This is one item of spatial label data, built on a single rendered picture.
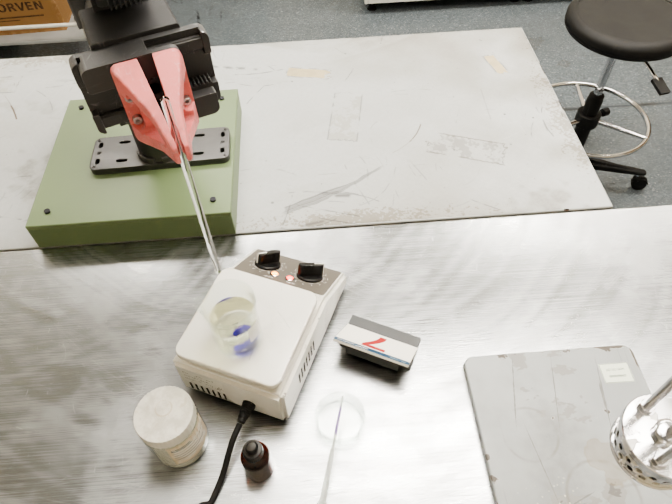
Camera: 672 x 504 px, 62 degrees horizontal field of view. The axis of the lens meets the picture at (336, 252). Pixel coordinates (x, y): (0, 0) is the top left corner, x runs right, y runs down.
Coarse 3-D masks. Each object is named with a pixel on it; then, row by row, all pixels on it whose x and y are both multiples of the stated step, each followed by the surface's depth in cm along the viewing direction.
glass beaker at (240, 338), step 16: (208, 288) 54; (224, 288) 55; (240, 288) 55; (208, 304) 55; (208, 320) 52; (240, 320) 52; (256, 320) 55; (224, 336) 54; (240, 336) 54; (256, 336) 56; (224, 352) 57; (240, 352) 56
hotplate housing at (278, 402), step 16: (336, 288) 68; (320, 304) 63; (336, 304) 70; (320, 320) 63; (304, 336) 61; (320, 336) 66; (304, 352) 60; (176, 368) 60; (192, 368) 59; (288, 368) 59; (304, 368) 62; (192, 384) 62; (208, 384) 60; (224, 384) 59; (240, 384) 58; (288, 384) 58; (240, 400) 61; (256, 400) 59; (272, 400) 57; (288, 400) 59; (240, 416) 59; (272, 416) 61; (288, 416) 61
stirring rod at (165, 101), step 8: (168, 104) 36; (168, 112) 37; (168, 120) 37; (176, 128) 38; (176, 136) 38; (176, 144) 39; (184, 152) 40; (184, 160) 40; (184, 168) 41; (192, 176) 42; (192, 184) 42; (192, 192) 43; (192, 200) 44; (200, 208) 44; (200, 216) 45; (200, 224) 46; (208, 232) 47; (208, 240) 48; (208, 248) 48; (216, 256) 50; (216, 264) 50; (216, 272) 51
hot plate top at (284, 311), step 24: (264, 288) 63; (288, 288) 63; (264, 312) 61; (288, 312) 61; (312, 312) 61; (192, 336) 59; (264, 336) 59; (288, 336) 59; (192, 360) 57; (216, 360) 57; (240, 360) 57; (264, 360) 57; (288, 360) 57; (264, 384) 56
